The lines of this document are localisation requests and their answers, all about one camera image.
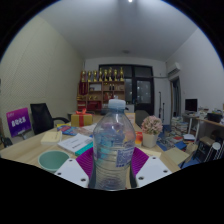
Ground yellow gift box red ribbon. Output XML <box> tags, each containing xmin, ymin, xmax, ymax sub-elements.
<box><xmin>70</xmin><ymin>109</ymin><xmax>94</xmax><ymax>128</ymax></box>

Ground black computer monitor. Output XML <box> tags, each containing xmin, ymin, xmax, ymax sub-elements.
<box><xmin>184</xmin><ymin>98</ymin><xmax>199</xmax><ymax>113</ymax></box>

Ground stacked books pile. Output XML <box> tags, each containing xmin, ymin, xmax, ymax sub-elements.
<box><xmin>169</xmin><ymin>116</ymin><xmax>189</xmax><ymax>136</ymax></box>

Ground grey armchair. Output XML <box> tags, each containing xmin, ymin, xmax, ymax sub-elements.
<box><xmin>134</xmin><ymin>109</ymin><xmax>150</xmax><ymax>128</ymax></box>

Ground small wooden side table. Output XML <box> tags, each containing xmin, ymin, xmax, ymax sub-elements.
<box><xmin>164</xmin><ymin>146</ymin><xmax>191</xmax><ymax>168</ymax></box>

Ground white wall air conditioner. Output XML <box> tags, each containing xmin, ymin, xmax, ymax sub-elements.
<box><xmin>166</xmin><ymin>61</ymin><xmax>182</xmax><ymax>77</ymax></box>

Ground pale green ribbed cup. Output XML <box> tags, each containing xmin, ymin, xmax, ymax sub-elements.
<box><xmin>37</xmin><ymin>149</ymin><xmax>71</xmax><ymax>174</ymax></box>

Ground black office chair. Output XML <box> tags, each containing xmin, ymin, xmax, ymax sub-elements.
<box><xmin>29</xmin><ymin>102</ymin><xmax>70</xmax><ymax>136</ymax></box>

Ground teal book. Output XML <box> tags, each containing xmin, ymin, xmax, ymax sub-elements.
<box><xmin>74</xmin><ymin>141</ymin><xmax>94</xmax><ymax>157</ymax></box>

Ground cluttered wooden side desk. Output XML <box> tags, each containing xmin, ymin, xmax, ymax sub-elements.
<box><xmin>181</xmin><ymin>111</ymin><xmax>224</xmax><ymax>161</ymax></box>

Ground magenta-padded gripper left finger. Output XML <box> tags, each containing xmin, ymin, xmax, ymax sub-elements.
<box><xmin>54</xmin><ymin>146</ymin><xmax>95</xmax><ymax>189</ymax></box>

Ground small standing orange card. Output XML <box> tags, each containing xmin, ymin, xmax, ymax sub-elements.
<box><xmin>124</xmin><ymin>112</ymin><xmax>137</xmax><ymax>126</ymax></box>

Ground beige notebook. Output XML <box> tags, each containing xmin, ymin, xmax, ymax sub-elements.
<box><xmin>40</xmin><ymin>130</ymin><xmax>63</xmax><ymax>146</ymax></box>
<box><xmin>139</xmin><ymin>147</ymin><xmax>162</xmax><ymax>159</ymax></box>

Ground black tripod stand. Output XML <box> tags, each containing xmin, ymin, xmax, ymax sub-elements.
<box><xmin>157</xmin><ymin>91</ymin><xmax>166</xmax><ymax>126</ymax></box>

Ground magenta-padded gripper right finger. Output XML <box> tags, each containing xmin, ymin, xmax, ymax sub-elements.
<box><xmin>131</xmin><ymin>146</ymin><xmax>173</xmax><ymax>188</ymax></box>

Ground wooden shelf unit with trophies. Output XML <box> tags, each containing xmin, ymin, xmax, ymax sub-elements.
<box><xmin>77</xmin><ymin>67</ymin><xmax>127</xmax><ymax>113</ymax></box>

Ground clear plastic water bottle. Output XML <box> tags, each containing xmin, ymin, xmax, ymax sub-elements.
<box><xmin>92</xmin><ymin>98</ymin><xmax>137</xmax><ymax>192</ymax></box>

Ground purple sign board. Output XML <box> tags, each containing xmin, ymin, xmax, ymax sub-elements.
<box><xmin>5</xmin><ymin>106</ymin><xmax>33</xmax><ymax>138</ymax></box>

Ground pink flowers in white pot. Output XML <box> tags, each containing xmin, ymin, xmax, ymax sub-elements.
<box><xmin>140</xmin><ymin>115</ymin><xmax>164</xmax><ymax>149</ymax></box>

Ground white round stool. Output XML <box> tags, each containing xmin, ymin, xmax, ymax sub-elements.
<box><xmin>203</xmin><ymin>141</ymin><xmax>223</xmax><ymax>163</ymax></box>

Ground black framed glass door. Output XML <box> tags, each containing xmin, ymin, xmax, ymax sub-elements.
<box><xmin>98</xmin><ymin>64</ymin><xmax>155</xmax><ymax>116</ymax></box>

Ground white book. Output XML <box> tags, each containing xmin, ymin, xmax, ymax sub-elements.
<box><xmin>57</xmin><ymin>132</ymin><xmax>94</xmax><ymax>155</ymax></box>

